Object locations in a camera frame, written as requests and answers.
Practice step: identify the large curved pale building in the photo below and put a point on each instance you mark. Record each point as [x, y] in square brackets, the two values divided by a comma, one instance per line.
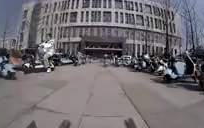
[100, 23]

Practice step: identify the person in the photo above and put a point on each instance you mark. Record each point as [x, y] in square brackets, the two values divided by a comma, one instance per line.
[47, 50]

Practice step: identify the grey paved plaza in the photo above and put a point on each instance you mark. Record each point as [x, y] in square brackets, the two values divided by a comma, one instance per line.
[90, 96]

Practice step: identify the row of parked scooters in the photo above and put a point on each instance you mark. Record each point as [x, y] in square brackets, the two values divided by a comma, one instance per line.
[171, 71]

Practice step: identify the row of bare trees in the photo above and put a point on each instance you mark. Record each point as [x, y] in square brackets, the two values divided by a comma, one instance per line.
[190, 26]

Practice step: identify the robot's own part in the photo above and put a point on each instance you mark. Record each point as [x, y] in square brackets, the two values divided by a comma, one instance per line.
[65, 124]
[130, 123]

